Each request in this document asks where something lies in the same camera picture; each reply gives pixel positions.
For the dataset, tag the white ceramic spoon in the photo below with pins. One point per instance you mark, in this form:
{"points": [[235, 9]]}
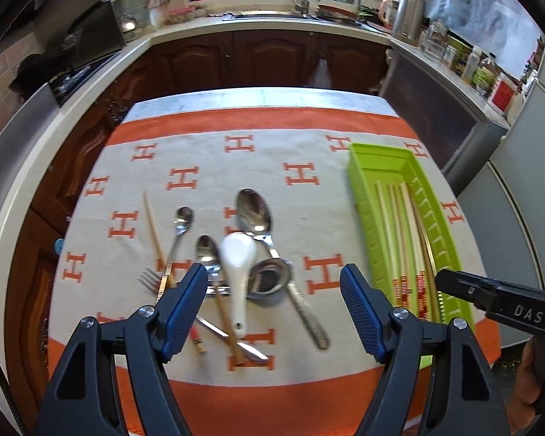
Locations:
{"points": [[238, 259]]}

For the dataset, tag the hanging white plastic bag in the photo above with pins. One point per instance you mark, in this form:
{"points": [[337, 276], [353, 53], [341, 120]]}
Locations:
{"points": [[320, 75]]}

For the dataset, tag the steel fork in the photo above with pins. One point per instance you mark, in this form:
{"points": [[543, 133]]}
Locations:
{"points": [[151, 280]]}

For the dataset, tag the glass jar with lid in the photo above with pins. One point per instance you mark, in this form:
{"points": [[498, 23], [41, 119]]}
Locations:
{"points": [[431, 36]]}

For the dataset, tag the red pan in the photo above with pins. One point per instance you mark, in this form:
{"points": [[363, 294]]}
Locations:
{"points": [[338, 9]]}

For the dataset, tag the black range hood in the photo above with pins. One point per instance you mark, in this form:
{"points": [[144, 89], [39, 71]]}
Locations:
{"points": [[41, 0]]}

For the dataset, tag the person's right hand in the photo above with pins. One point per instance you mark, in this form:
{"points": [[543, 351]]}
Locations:
{"points": [[527, 386]]}

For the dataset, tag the small steel spoon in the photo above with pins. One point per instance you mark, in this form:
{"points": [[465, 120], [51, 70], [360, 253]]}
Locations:
{"points": [[184, 216]]}

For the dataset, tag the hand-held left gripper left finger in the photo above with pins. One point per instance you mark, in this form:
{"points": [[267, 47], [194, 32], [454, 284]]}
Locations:
{"points": [[184, 309]]}

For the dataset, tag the stainless steel side panel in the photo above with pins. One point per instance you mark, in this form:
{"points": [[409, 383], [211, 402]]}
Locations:
{"points": [[13, 154]]}

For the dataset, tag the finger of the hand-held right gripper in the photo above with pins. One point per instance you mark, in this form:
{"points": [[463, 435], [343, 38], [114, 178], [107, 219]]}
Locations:
{"points": [[463, 288]]}

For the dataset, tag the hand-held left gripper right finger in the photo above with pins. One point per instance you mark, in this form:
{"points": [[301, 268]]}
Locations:
{"points": [[363, 313]]}

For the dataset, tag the light chopstick red end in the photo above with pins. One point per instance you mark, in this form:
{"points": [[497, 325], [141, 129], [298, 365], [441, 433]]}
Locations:
{"points": [[152, 227]]}

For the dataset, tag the white jar red label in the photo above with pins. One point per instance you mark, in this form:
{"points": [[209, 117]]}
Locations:
{"points": [[504, 95]]}

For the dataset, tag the medium steel spoon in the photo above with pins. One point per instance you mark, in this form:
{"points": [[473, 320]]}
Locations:
{"points": [[207, 250]]}

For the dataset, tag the steel electric kettle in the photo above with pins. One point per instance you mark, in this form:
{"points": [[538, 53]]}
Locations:
{"points": [[406, 18]]}

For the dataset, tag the steel sink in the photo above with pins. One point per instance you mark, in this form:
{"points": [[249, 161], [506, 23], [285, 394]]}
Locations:
{"points": [[272, 16]]}

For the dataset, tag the grey steel side cabinet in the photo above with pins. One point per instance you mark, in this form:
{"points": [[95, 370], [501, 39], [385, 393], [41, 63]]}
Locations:
{"points": [[436, 100]]}

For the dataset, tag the white kitchen countertop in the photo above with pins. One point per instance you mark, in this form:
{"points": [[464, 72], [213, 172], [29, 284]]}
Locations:
{"points": [[181, 27]]}

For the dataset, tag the pink dish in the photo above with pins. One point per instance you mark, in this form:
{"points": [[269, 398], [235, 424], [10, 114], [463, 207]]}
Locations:
{"points": [[181, 12]]}

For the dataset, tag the blue round cabinet knob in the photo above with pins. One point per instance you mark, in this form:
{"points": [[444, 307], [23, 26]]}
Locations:
{"points": [[59, 245]]}

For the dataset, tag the pile of chopsticks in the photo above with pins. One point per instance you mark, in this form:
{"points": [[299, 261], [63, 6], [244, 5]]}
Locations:
{"points": [[402, 236]]}

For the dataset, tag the grey refrigerator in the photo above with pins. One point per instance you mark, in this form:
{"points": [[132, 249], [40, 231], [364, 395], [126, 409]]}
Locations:
{"points": [[517, 190]]}

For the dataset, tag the black gas stove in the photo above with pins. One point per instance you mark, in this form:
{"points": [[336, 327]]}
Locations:
{"points": [[68, 81]]}

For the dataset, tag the green plastic utensil tray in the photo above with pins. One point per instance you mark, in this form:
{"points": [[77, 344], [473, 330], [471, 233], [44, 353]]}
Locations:
{"points": [[390, 168]]}

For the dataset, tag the orange patterned tablecloth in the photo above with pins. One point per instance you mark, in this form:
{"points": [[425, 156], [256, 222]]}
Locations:
{"points": [[277, 145]]}

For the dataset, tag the pale plastic bottle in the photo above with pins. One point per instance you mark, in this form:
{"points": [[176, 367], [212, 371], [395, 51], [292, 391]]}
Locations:
{"points": [[470, 66]]}

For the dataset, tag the clear bottle green label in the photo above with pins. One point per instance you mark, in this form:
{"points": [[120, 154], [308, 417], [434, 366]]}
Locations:
{"points": [[486, 75]]}

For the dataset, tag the large steel spoon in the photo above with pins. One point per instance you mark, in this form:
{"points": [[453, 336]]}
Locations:
{"points": [[254, 211]]}

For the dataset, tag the brown wooden base cabinets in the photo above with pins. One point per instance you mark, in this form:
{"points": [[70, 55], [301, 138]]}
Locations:
{"points": [[263, 59]]}

